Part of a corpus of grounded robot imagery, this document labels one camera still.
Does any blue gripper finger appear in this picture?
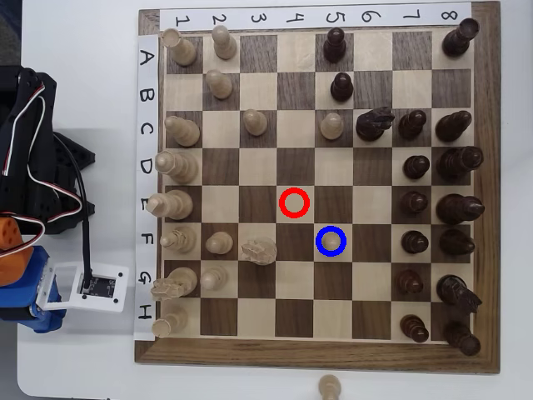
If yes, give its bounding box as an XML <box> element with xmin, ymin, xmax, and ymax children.
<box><xmin>28</xmin><ymin>308</ymin><xmax>67</xmax><ymax>334</ymax></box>
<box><xmin>0</xmin><ymin>245</ymin><xmax>54</xmax><ymax>322</ymax></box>

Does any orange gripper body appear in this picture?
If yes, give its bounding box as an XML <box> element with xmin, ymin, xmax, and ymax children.
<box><xmin>0</xmin><ymin>216</ymin><xmax>35</xmax><ymax>288</ymax></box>

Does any light wooden pawn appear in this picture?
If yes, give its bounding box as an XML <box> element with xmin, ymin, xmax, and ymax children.
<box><xmin>205</xmin><ymin>68</ymin><xmax>234</xmax><ymax>101</ymax></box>
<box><xmin>318</xmin><ymin>373</ymin><xmax>343</xmax><ymax>400</ymax></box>
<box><xmin>199</xmin><ymin>265</ymin><xmax>230</xmax><ymax>293</ymax></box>
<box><xmin>321</xmin><ymin>230</ymin><xmax>344</xmax><ymax>253</ymax></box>
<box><xmin>205</xmin><ymin>231</ymin><xmax>235</xmax><ymax>256</ymax></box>
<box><xmin>242</xmin><ymin>108</ymin><xmax>269</xmax><ymax>138</ymax></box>
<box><xmin>211</xmin><ymin>24</ymin><xmax>239</xmax><ymax>61</ymax></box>
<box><xmin>319</xmin><ymin>112</ymin><xmax>346</xmax><ymax>142</ymax></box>

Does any light wooden rook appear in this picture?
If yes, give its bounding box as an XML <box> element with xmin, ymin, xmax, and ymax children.
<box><xmin>161</xmin><ymin>27</ymin><xmax>198</xmax><ymax>68</ymax></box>
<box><xmin>151</xmin><ymin>306</ymin><xmax>189</xmax><ymax>338</ymax></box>

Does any light wooden knight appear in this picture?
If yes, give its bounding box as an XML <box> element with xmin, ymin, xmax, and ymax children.
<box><xmin>150</xmin><ymin>267</ymin><xmax>199</xmax><ymax>302</ymax></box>
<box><xmin>241</xmin><ymin>237</ymin><xmax>279</xmax><ymax>267</ymax></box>

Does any light wooden bishop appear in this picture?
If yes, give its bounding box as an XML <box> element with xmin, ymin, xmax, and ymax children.
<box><xmin>164</xmin><ymin>115</ymin><xmax>202</xmax><ymax>148</ymax></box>
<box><xmin>159</xmin><ymin>226</ymin><xmax>197</xmax><ymax>257</ymax></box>

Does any light wooden king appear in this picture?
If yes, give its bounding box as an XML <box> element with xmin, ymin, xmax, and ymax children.
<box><xmin>147</xmin><ymin>190</ymin><xmax>195</xmax><ymax>222</ymax></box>

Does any light wooden queen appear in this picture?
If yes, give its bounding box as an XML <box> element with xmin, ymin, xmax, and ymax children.
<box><xmin>154</xmin><ymin>150</ymin><xmax>201</xmax><ymax>186</ymax></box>

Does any wooden chess board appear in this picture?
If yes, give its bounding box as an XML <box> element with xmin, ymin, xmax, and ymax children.
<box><xmin>133</xmin><ymin>0</ymin><xmax>501</xmax><ymax>375</ymax></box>

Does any white paper strip with letters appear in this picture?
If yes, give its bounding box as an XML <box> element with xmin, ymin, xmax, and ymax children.
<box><xmin>132</xmin><ymin>33</ymin><xmax>160</xmax><ymax>342</ymax></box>

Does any white paper strip with numbers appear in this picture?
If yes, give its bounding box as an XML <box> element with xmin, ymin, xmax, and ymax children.
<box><xmin>159</xmin><ymin>2</ymin><xmax>473</xmax><ymax>33</ymax></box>

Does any dark wooden pawn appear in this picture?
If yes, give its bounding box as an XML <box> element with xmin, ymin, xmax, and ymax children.
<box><xmin>323</xmin><ymin>27</ymin><xmax>349</xmax><ymax>65</ymax></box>
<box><xmin>394</xmin><ymin>269</ymin><xmax>426</xmax><ymax>296</ymax></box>
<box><xmin>400</xmin><ymin>190</ymin><xmax>430</xmax><ymax>218</ymax></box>
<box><xmin>402</xmin><ymin>154</ymin><xmax>431</xmax><ymax>182</ymax></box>
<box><xmin>397</xmin><ymin>109</ymin><xmax>428</xmax><ymax>141</ymax></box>
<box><xmin>401</xmin><ymin>230</ymin><xmax>431</xmax><ymax>256</ymax></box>
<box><xmin>330</xmin><ymin>72</ymin><xmax>355</xmax><ymax>103</ymax></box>
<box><xmin>400</xmin><ymin>314</ymin><xmax>431</xmax><ymax>344</ymax></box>

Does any dark wooden knight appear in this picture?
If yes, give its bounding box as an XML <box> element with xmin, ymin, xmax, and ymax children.
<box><xmin>436</xmin><ymin>274</ymin><xmax>484</xmax><ymax>315</ymax></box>
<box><xmin>356</xmin><ymin>106</ymin><xmax>396</xmax><ymax>143</ymax></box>

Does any dark wooden rook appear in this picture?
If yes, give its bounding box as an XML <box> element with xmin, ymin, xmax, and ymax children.
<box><xmin>442</xmin><ymin>321</ymin><xmax>482</xmax><ymax>358</ymax></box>
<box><xmin>441</xmin><ymin>17</ymin><xmax>481</xmax><ymax>59</ymax></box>

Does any dark wooden bishop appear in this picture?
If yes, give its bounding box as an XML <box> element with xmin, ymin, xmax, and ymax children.
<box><xmin>435</xmin><ymin>110</ymin><xmax>474</xmax><ymax>143</ymax></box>
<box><xmin>438</xmin><ymin>228</ymin><xmax>476</xmax><ymax>258</ymax></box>

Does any dark wooden king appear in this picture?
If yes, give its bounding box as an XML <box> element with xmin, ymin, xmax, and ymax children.
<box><xmin>435</xmin><ymin>193</ymin><xmax>486</xmax><ymax>227</ymax></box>

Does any dark wooden queen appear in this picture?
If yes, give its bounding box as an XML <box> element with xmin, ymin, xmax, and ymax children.
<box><xmin>436</xmin><ymin>146</ymin><xmax>486</xmax><ymax>181</ymax></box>

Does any white camera mount with board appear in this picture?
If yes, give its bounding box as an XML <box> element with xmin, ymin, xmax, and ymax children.
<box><xmin>36</xmin><ymin>261</ymin><xmax>130</xmax><ymax>315</ymax></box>

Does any red white black servo wire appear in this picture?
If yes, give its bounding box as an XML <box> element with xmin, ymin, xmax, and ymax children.
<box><xmin>0</xmin><ymin>164</ymin><xmax>83</xmax><ymax>259</ymax></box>
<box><xmin>2</xmin><ymin>78</ymin><xmax>47</xmax><ymax>176</ymax></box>

